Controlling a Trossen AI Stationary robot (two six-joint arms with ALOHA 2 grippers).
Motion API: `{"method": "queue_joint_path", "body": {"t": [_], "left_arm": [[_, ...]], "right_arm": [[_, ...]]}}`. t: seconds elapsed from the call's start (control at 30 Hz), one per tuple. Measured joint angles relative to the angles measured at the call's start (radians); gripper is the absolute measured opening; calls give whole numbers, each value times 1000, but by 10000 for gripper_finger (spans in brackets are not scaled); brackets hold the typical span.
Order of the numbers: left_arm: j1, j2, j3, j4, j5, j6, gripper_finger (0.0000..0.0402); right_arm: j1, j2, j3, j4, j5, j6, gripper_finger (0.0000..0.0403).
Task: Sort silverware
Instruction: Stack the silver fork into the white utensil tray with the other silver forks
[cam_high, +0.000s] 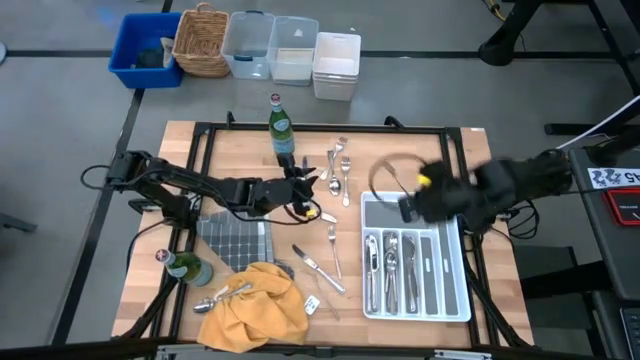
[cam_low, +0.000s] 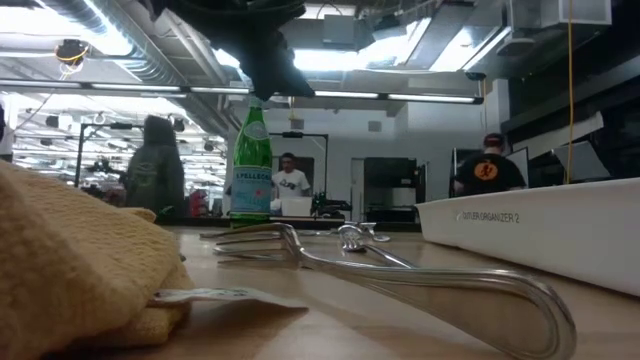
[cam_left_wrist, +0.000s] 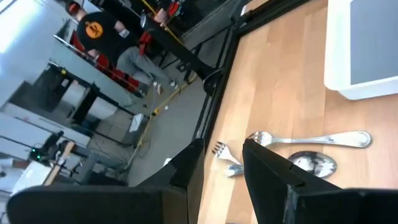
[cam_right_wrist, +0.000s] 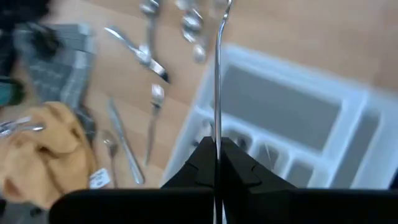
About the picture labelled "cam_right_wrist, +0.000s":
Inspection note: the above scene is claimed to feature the yellow cloth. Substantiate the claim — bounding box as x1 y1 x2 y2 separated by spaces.
0 101 98 210

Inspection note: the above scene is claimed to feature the silver knife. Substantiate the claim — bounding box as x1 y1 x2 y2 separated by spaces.
106 97 146 187
103 26 171 84

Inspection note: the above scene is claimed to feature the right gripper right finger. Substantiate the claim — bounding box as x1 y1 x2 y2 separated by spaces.
221 137 296 200

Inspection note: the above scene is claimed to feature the white cutlery organizer tray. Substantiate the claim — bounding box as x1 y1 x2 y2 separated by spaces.
160 43 398 190

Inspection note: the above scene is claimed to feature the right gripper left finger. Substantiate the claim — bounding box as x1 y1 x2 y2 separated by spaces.
160 136 216 200

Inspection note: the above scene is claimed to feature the grey checked cloth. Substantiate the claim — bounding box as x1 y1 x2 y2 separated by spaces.
12 22 98 147

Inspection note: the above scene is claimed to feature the green glass water bottle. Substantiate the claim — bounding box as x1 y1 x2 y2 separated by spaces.
0 77 26 107

